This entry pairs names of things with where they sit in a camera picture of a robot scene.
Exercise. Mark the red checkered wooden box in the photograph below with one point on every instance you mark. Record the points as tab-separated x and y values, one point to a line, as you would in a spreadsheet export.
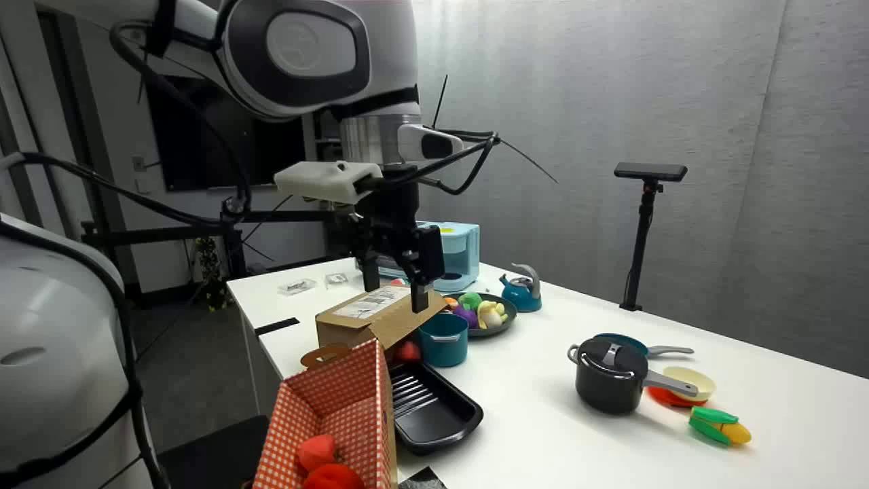
353	408

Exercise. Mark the black bar camera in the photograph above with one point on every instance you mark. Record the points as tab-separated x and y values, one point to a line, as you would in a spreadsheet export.
650	170

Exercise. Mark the teal green pot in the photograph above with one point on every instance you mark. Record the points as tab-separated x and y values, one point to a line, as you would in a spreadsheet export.
442	343

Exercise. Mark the dark grey plate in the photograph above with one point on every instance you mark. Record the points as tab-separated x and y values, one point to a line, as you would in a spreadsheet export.
502	325

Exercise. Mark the small black object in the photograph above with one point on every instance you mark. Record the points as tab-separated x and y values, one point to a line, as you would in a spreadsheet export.
425	478

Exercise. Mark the yellow plush banana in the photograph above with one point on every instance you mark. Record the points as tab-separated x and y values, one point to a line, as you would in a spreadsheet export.
501	313

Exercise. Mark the red plush toy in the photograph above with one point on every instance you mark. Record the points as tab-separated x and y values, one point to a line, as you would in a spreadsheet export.
334	478

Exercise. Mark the light blue toy appliance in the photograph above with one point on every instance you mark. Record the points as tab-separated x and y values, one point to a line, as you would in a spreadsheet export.
456	253

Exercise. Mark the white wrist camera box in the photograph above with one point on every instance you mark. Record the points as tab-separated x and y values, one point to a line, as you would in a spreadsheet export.
327	181

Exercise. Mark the red toy ball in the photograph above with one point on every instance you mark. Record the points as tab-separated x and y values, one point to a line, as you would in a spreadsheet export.
407	351

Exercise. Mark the red toy tomato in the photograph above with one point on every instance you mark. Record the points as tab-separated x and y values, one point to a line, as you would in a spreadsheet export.
315	453

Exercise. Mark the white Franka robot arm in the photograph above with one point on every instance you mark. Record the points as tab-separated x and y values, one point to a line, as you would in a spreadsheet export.
308	44

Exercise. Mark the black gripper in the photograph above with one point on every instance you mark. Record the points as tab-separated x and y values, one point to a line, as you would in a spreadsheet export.
393	205

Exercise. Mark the teal toy kettle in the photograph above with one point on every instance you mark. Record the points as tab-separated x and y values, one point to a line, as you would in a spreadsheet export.
520	294

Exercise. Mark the purple plush eggplant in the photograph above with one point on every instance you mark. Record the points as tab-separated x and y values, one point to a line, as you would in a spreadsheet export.
461	317

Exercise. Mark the small red plate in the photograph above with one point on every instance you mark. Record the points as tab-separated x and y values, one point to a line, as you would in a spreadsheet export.
665	400

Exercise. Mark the black camera stand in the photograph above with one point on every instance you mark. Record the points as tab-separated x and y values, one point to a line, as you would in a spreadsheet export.
642	245

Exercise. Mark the white rounded machine housing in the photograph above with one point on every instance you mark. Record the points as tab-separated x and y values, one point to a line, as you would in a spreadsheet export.
55	362

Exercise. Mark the white plush vegetable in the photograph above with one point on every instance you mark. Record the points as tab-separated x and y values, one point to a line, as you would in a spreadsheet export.
487	313

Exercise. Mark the teal frying pan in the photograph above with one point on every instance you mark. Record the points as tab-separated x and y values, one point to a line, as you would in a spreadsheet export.
668	351

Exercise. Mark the black desk frame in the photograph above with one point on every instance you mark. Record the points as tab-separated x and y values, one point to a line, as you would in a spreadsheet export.
164	234

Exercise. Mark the black plastic tray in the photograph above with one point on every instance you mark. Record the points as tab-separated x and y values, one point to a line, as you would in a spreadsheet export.
436	412

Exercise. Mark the small yellow bowl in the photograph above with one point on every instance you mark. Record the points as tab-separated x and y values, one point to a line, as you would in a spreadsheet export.
702	381

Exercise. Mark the black monitor screen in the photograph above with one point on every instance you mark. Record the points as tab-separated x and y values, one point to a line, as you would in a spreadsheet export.
191	144

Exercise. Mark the brown cardboard box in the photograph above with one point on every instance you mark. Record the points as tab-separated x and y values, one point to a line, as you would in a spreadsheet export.
380	319

